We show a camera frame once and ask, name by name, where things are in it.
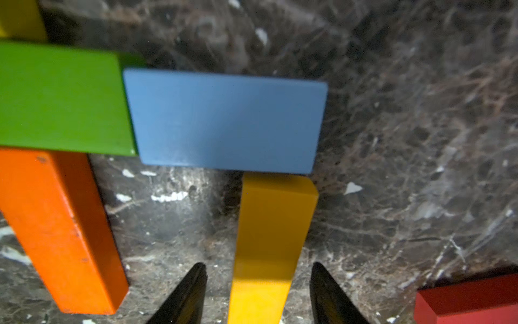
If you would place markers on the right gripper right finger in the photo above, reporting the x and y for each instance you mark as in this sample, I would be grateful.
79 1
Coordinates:
329 302

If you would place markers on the light blue block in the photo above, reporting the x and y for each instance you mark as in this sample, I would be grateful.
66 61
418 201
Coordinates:
225 122

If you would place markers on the green block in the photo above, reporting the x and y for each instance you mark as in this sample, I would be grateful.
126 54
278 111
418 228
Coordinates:
65 99

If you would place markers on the yellow block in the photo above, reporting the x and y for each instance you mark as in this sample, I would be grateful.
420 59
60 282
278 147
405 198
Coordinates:
276 211
21 20

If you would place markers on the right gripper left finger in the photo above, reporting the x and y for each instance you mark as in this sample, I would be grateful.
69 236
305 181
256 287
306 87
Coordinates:
185 304

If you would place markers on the orange block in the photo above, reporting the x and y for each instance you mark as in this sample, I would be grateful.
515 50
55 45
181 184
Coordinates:
51 201

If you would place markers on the red block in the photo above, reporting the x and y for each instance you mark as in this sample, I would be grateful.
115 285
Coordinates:
492 300

